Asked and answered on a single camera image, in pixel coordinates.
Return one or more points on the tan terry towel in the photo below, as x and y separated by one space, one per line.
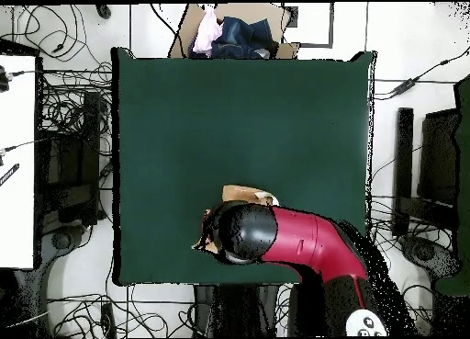
238 194

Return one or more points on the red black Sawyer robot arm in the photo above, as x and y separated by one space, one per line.
312 239

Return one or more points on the black flat panel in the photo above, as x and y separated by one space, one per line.
438 159

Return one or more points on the dark green table cloth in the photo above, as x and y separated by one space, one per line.
183 133

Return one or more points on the blue jeans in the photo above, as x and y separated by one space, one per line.
242 37

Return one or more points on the pink garment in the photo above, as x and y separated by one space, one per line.
207 30

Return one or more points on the black equipment stand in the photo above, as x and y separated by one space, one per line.
69 162

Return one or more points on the black upright bar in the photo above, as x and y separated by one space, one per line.
403 162

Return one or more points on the brown cardboard box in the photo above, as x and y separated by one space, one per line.
242 12

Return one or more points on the grey chair base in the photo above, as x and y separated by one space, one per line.
61 240

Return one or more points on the black power strip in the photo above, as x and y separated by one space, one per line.
108 318

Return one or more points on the black chair base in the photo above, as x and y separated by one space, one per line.
422 252

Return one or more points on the small black device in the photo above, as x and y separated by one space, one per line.
103 11

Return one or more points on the white desk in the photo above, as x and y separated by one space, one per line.
16 206

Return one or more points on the black label strip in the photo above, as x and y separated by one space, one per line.
9 174

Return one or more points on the dark green draped cloth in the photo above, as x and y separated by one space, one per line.
464 140

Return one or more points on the black gadget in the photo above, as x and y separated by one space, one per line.
3 81

